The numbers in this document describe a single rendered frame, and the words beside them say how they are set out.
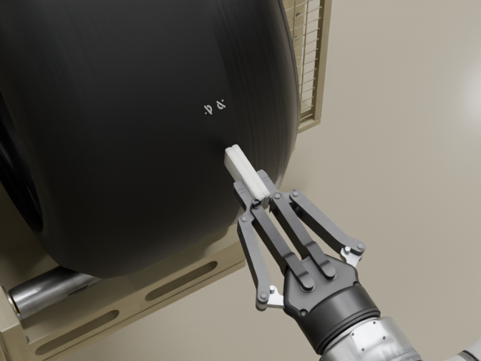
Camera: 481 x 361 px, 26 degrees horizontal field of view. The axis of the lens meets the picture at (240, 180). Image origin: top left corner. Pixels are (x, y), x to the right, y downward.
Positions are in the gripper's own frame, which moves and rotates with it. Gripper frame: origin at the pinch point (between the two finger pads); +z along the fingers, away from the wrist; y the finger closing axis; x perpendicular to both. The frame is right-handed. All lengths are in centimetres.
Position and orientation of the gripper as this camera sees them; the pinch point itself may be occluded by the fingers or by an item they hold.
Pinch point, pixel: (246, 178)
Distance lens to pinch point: 110.0
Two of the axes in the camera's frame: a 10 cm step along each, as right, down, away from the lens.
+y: -8.6, 4.1, -3.0
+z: -5.0, -7.7, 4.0
